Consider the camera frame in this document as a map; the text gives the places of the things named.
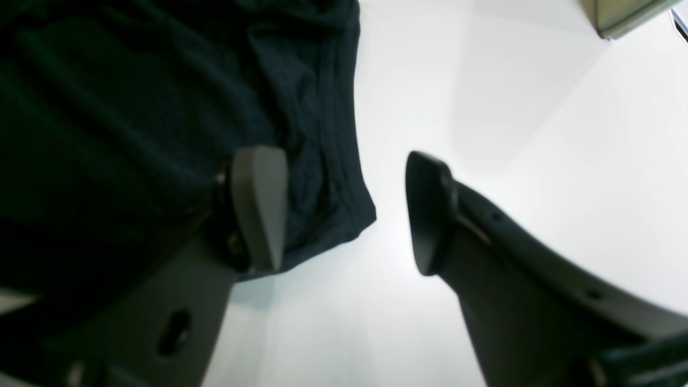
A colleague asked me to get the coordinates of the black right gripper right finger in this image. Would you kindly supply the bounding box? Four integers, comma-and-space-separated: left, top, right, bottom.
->
405, 151, 687, 386

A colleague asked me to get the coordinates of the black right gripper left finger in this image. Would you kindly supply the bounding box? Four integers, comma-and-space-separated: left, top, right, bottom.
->
2, 146, 289, 386

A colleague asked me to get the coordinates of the black t-shirt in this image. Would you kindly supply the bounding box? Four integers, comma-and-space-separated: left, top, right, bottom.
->
1, 1, 376, 293

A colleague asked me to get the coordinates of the white cardboard box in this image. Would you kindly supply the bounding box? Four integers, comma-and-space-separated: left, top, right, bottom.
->
578, 1, 682, 41

